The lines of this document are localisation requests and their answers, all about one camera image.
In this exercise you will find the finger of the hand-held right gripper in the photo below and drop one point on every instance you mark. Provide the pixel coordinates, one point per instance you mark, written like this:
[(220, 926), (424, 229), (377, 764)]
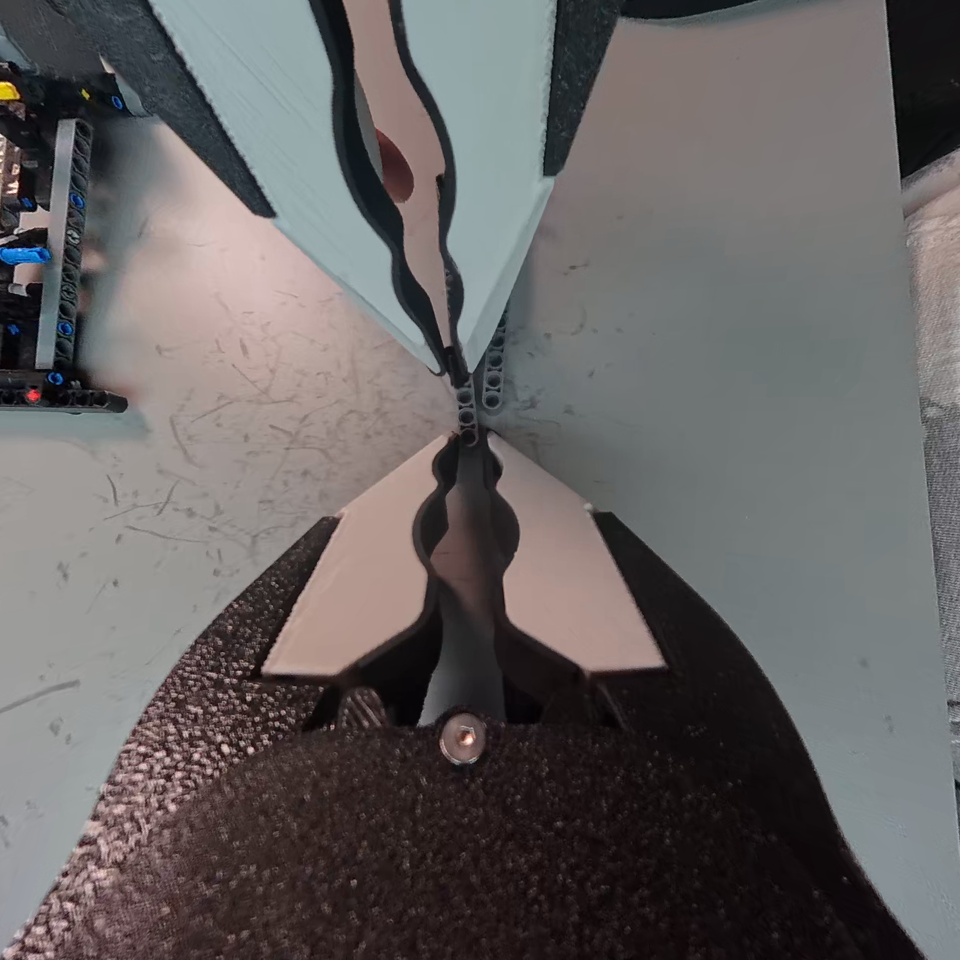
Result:
[(502, 112), (285, 112)]

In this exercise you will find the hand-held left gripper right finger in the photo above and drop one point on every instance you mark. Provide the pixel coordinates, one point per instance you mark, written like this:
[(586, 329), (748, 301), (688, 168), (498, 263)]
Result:
[(577, 592)]

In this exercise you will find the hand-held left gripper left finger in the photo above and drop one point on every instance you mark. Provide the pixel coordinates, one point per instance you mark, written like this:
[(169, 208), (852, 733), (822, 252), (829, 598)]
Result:
[(352, 600)]

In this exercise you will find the toy truck chassis assembly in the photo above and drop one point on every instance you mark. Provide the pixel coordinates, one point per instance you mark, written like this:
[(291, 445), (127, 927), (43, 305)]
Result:
[(71, 225)]

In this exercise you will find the long grey perforated beam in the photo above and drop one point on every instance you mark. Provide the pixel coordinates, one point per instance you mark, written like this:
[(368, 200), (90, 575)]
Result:
[(466, 412)]

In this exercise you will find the long grey beam with pins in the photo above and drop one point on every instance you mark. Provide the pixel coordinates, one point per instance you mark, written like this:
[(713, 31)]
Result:
[(495, 375)]

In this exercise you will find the person's right hand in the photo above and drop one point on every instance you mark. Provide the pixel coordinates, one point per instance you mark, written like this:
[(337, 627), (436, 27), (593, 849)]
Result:
[(394, 165)]

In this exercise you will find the person's grey hoodie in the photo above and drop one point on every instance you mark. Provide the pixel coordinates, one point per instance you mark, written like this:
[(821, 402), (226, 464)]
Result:
[(934, 450)]

